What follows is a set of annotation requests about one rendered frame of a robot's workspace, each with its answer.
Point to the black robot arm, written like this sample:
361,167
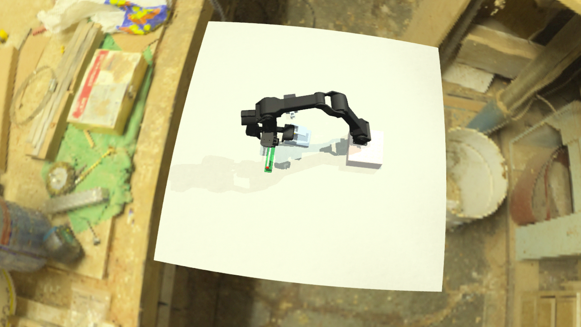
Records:
269,108

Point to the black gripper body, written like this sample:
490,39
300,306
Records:
287,130

